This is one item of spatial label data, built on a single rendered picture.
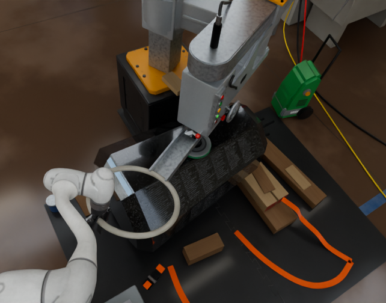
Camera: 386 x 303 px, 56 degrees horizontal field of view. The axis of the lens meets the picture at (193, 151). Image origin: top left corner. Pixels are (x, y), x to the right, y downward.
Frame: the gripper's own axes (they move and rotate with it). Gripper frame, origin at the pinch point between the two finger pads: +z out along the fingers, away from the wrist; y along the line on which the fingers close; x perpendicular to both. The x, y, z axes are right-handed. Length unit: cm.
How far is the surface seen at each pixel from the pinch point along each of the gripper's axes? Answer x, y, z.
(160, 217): 1, 54, 30
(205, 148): 11, 94, -6
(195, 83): 12, 63, -63
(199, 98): 9, 66, -55
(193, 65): 12, 56, -76
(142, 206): 11, 45, 22
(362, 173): -68, 262, 36
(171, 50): 82, 118, -37
